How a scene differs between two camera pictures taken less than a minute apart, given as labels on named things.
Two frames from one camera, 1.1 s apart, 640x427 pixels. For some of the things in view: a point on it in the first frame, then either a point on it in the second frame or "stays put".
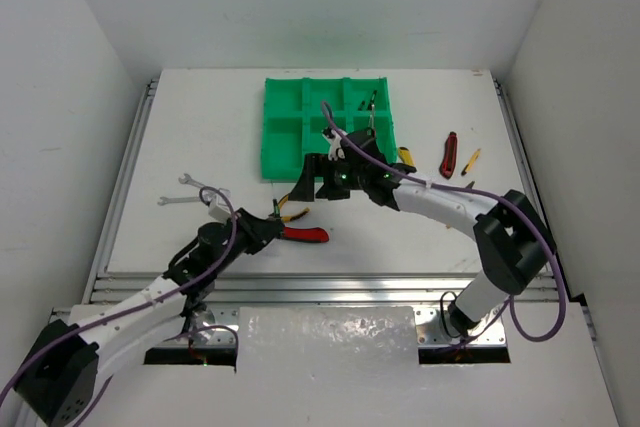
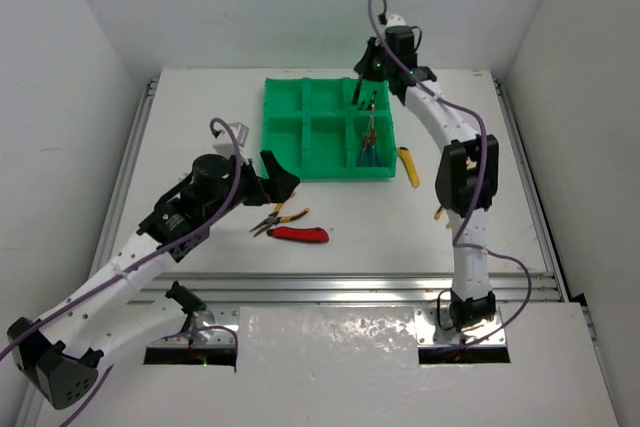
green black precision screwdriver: x=277 y=214 -> x=356 y=92
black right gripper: x=317 y=164 -> x=364 y=67
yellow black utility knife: x=406 y=156 stays put
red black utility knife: x=305 y=234 stays put
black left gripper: x=259 y=230 -> x=261 y=183
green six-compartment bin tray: x=297 y=110 stays put
